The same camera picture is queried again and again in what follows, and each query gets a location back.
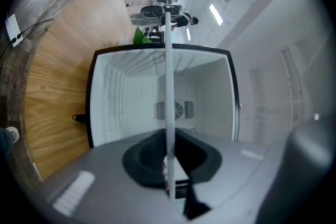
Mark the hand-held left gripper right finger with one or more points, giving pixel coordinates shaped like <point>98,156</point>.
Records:
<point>236,170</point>

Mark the white power strip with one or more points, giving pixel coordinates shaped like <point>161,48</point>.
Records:
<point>13,27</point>

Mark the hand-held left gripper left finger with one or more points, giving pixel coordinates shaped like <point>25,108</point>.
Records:
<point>105,178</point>

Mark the white shoe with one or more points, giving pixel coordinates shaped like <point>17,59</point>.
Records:
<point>12,133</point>

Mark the black mini display fridge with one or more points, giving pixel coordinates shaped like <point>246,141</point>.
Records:
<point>204,81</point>

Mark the grey trousers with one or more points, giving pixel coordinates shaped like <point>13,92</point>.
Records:
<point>4,144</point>

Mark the green plant leaves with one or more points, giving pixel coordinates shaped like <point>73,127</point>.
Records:
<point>140,36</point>

